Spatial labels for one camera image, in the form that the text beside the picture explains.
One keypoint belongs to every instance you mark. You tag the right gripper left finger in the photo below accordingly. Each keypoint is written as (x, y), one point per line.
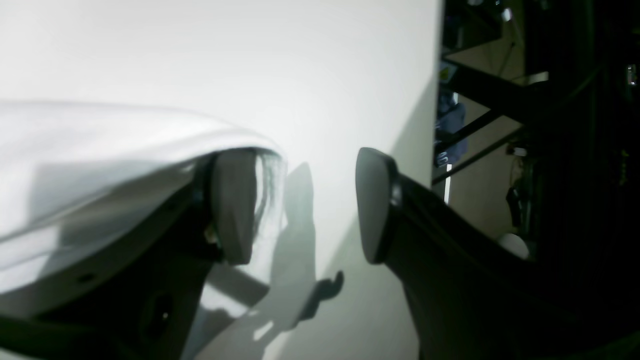
(124, 279)

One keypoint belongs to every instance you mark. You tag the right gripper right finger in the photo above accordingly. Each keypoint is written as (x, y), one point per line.
(469, 298)

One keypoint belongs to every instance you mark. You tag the white printed t-shirt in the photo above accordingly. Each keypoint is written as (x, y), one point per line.
(55, 156)

